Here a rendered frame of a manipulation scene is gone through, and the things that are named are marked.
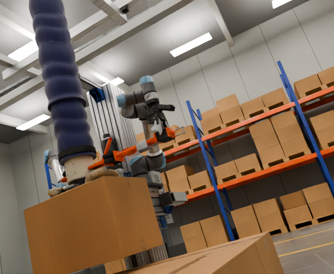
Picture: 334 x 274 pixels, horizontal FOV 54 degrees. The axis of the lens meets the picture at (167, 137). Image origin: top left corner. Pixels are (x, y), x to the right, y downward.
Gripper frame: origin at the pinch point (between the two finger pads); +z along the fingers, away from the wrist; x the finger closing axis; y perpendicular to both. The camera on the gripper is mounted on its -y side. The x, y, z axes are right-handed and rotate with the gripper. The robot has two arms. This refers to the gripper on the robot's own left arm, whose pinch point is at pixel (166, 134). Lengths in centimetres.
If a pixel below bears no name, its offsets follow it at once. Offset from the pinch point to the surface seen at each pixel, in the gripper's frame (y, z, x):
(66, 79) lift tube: 51, -57, 7
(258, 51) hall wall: -4, -418, -853
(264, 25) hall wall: -52, -494, -858
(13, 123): 834, -484, -598
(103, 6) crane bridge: 65, -180, -86
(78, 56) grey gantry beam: 157, -200, -152
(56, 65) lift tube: 53, -68, 10
